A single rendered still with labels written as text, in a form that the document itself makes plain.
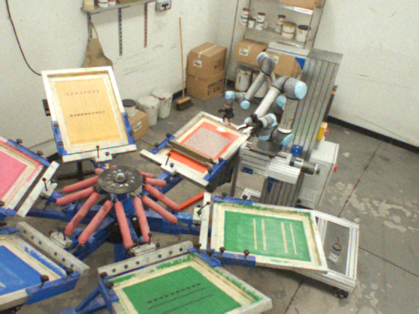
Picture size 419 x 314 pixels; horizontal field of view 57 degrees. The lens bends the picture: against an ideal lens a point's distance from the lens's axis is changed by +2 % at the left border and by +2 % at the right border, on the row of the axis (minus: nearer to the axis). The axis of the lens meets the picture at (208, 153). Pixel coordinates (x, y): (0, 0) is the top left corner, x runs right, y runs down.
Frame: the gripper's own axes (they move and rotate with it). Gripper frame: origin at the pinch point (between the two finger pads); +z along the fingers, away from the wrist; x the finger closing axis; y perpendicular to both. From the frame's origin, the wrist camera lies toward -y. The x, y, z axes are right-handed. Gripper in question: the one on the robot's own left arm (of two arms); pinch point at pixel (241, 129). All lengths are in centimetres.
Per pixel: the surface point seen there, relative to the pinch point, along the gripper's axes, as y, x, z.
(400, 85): 72, 34, -398
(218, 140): 51, 68, -50
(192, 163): 58, 62, -12
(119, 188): 32, 40, 74
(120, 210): 41, 30, 81
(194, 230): 74, 11, 33
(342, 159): 163, 52, -296
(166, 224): 64, 21, 51
